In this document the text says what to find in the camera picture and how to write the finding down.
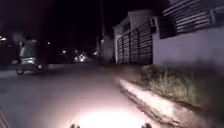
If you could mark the dark asphalt road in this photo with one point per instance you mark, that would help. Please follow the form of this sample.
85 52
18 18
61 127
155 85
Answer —
66 96

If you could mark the grey car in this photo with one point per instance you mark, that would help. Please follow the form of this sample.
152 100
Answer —
28 58

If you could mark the pale house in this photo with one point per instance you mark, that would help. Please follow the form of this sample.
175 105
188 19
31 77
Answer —
128 25

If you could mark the pale wall with slats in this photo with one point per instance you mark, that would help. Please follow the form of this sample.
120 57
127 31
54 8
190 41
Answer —
190 36

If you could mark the concrete kerb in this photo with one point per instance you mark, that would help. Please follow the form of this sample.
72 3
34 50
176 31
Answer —
150 101

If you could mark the robot's own part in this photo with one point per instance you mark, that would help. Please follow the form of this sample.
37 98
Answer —
146 125
74 126

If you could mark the grass verge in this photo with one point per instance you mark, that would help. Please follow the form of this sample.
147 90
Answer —
173 81

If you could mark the dark slatted metal fence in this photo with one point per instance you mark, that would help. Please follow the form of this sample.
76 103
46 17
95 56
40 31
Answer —
135 45

